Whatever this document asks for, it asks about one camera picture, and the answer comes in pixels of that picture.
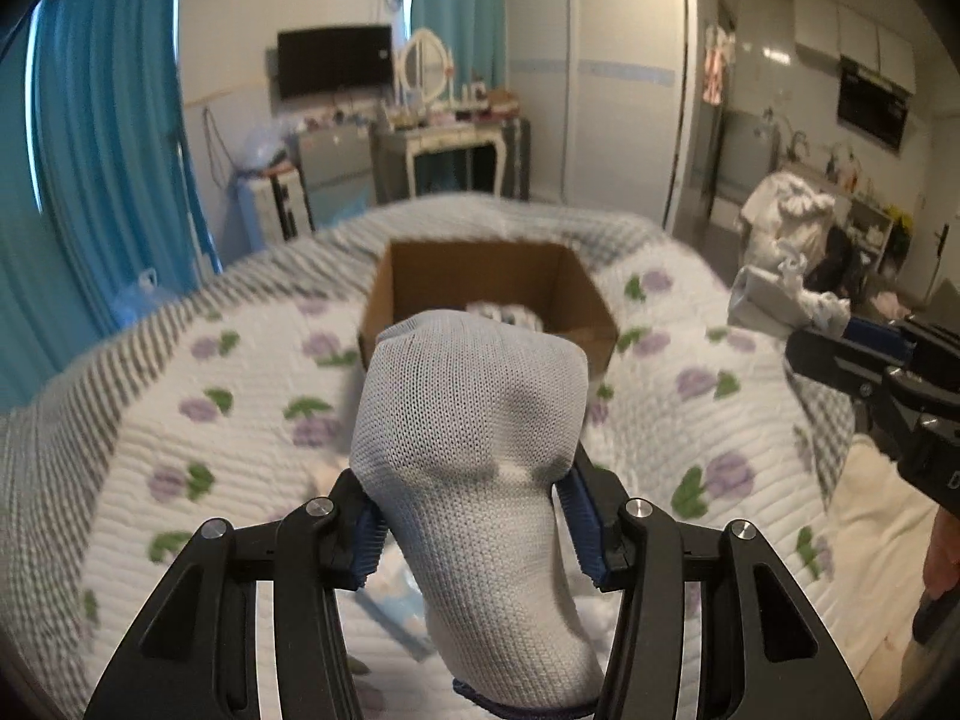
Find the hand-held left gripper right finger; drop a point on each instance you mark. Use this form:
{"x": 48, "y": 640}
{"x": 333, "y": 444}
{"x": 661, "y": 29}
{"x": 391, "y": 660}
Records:
{"x": 586, "y": 517}

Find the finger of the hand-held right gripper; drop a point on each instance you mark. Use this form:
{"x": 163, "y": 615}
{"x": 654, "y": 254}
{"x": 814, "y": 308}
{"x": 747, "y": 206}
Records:
{"x": 862, "y": 360}

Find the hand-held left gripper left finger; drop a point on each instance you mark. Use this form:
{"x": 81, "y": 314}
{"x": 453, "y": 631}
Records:
{"x": 366, "y": 540}

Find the light grey knitted sock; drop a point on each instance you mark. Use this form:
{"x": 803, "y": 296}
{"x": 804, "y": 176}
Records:
{"x": 480, "y": 465}

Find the brown cardboard box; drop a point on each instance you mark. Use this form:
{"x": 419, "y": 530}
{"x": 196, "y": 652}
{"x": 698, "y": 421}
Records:
{"x": 480, "y": 285}

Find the pile of white clothes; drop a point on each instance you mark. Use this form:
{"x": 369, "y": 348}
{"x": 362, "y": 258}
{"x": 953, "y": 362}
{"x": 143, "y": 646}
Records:
{"x": 787, "y": 210}

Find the floral quilted bed cover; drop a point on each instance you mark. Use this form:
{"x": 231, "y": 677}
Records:
{"x": 225, "y": 405}

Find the white socks in box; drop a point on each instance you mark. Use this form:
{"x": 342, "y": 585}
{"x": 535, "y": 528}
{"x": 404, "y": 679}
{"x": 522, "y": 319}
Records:
{"x": 504, "y": 313}

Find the black range hood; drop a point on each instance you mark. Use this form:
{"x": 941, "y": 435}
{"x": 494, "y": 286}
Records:
{"x": 874, "y": 105}

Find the grey small refrigerator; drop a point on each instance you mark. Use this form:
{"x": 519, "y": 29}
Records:
{"x": 333, "y": 165}

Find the white wardrobe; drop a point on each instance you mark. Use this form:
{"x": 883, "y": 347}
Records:
{"x": 600, "y": 75}

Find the white dressing table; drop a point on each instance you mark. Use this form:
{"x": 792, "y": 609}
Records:
{"x": 442, "y": 150}

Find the clear plastic bag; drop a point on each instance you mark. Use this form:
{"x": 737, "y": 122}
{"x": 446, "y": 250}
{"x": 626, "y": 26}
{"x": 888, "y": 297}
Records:
{"x": 259, "y": 144}

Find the oval white vanity mirror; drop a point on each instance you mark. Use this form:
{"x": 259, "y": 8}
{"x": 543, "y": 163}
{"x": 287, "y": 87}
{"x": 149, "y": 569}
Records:
{"x": 424, "y": 67}

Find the teal narrow curtain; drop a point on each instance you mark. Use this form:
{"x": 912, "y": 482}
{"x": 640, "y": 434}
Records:
{"x": 454, "y": 7}

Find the white wall cabinets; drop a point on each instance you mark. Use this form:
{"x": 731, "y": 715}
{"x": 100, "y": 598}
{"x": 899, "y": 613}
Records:
{"x": 847, "y": 34}

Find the black wall television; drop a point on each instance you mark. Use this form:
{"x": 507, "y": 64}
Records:
{"x": 334, "y": 60}

